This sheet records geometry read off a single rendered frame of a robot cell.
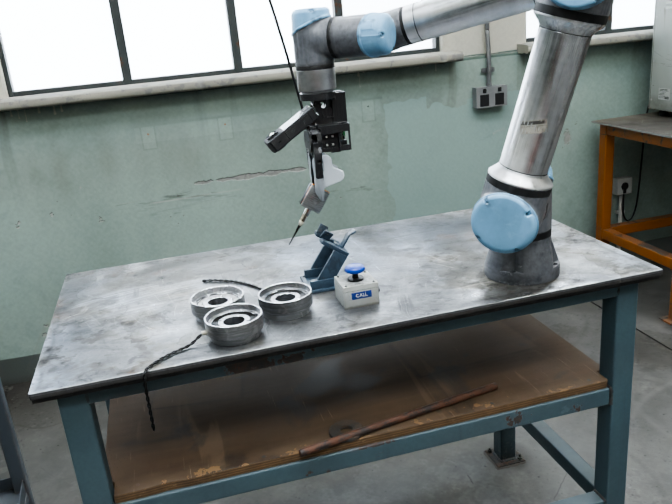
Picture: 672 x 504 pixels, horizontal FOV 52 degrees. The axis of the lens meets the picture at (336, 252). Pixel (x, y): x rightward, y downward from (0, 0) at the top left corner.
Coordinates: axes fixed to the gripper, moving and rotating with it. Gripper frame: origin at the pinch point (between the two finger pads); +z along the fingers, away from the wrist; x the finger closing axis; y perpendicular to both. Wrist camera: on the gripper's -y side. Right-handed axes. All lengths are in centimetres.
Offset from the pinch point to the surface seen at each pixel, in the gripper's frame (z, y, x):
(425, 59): -13, 75, 144
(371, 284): 15.5, 6.3, -15.0
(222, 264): 19.7, -20.5, 22.5
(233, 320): 17.6, -20.6, -16.1
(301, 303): 16.6, -7.7, -15.9
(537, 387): 45, 41, -16
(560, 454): 76, 56, 0
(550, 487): 100, 62, 16
